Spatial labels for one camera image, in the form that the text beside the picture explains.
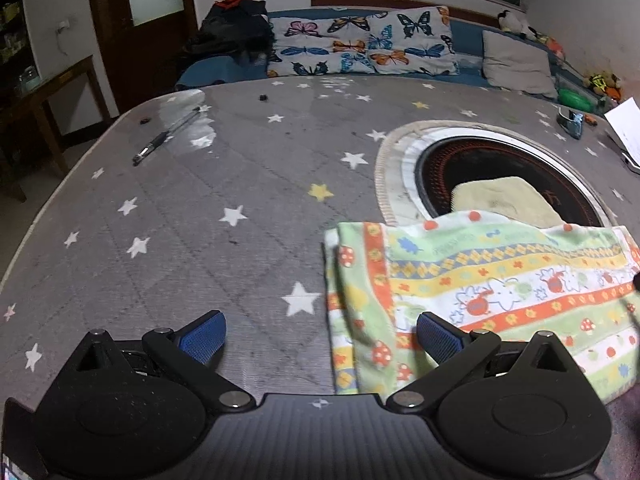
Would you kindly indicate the black pen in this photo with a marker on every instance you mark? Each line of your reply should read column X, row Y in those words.
column 162, row 137

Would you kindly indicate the small orange toy car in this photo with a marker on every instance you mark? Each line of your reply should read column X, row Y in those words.
column 591, row 120

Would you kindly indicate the grey plain cushion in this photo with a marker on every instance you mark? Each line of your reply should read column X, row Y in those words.
column 514, row 65

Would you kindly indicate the round black table heater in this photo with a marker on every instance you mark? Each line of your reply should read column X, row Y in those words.
column 419, row 165

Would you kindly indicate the green plastic toy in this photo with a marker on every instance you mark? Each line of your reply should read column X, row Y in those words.
column 573, row 99

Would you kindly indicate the blue sofa bench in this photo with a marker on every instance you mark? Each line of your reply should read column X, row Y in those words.
column 468, row 45

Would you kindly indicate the colourful patterned children's garment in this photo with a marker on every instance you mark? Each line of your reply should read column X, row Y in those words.
column 479, row 271

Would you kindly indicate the butterfly print pillow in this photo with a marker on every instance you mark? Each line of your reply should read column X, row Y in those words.
column 414, row 41

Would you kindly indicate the beige cloth in heater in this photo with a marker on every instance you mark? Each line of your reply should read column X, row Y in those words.
column 512, row 197

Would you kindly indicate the dark wooden door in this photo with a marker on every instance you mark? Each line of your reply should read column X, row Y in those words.
column 142, row 45

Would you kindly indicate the yellow green toy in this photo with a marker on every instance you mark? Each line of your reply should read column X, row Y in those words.
column 605, row 84

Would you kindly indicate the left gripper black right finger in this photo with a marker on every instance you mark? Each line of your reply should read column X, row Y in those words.
column 458, row 356

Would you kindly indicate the black and red clothes pile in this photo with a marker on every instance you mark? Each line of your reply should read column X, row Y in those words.
column 235, row 28

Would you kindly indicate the white paper sheet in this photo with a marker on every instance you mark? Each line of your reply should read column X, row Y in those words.
column 624, row 120

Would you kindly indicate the black white plush toy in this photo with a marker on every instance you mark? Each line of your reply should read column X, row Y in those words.
column 513, row 24

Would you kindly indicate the grey star-patterned table cover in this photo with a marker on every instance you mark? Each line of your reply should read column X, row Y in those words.
column 230, row 214

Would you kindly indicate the dark wooden side table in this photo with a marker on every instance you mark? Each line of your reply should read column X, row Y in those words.
column 36, row 104

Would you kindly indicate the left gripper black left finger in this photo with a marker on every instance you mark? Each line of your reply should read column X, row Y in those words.
column 190, row 356

